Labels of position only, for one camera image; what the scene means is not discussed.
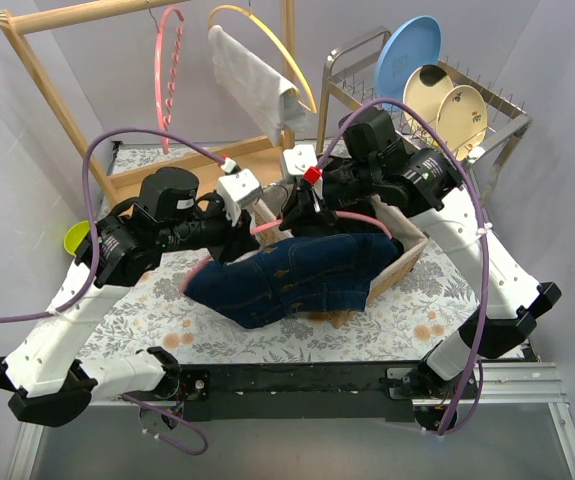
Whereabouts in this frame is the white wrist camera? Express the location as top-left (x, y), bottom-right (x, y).
top-left (280, 144), bottom-right (323, 199)
top-left (216, 156), bottom-right (262, 226)

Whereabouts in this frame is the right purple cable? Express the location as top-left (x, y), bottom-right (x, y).
top-left (316, 98), bottom-right (492, 436)

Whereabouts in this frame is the wooden clothes rack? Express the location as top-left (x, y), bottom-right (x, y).
top-left (0, 1), bottom-right (296, 204)

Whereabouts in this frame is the black garment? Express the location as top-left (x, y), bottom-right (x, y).
top-left (281, 156), bottom-right (386, 237)

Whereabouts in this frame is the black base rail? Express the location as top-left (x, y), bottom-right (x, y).
top-left (166, 359), bottom-right (483, 424)

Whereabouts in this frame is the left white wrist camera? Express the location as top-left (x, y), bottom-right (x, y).
top-left (216, 156), bottom-right (262, 226)

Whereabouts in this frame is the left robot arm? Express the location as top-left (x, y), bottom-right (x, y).
top-left (0, 167), bottom-right (262, 427)

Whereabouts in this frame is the floral tablecloth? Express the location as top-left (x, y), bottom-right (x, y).
top-left (59, 139), bottom-right (528, 364)

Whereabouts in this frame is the cream plate black spot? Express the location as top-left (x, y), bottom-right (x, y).
top-left (403, 64), bottom-right (454, 128)

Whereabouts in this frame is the pink hanger rear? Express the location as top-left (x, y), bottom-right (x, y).
top-left (154, 7), bottom-right (184, 132)

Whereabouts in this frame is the green bowl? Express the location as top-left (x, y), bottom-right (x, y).
top-left (63, 220), bottom-right (90, 256)

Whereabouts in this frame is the blue denim skirt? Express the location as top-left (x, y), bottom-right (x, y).
top-left (185, 233), bottom-right (404, 329)

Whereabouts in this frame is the pink hanger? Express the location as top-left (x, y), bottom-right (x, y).
top-left (154, 7), bottom-right (184, 132)
top-left (181, 211), bottom-right (393, 293)

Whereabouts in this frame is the pink hanger front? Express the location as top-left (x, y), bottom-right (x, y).
top-left (181, 211), bottom-right (393, 293)

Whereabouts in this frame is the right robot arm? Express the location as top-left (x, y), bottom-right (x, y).
top-left (280, 107), bottom-right (561, 398)

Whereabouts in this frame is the white skirt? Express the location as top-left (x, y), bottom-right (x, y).
top-left (208, 25), bottom-right (307, 145)

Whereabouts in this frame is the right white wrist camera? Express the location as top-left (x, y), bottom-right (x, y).
top-left (280, 144), bottom-right (323, 199)

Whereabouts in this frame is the metal dish rack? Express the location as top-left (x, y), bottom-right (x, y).
top-left (315, 27), bottom-right (534, 221)

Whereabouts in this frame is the blue plate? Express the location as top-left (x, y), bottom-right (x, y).
top-left (374, 15), bottom-right (442, 101)

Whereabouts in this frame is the yellow hanger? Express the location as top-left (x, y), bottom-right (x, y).
top-left (208, 4), bottom-right (317, 114)

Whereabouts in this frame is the cream plate flower print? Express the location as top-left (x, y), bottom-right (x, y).
top-left (436, 85), bottom-right (488, 161)

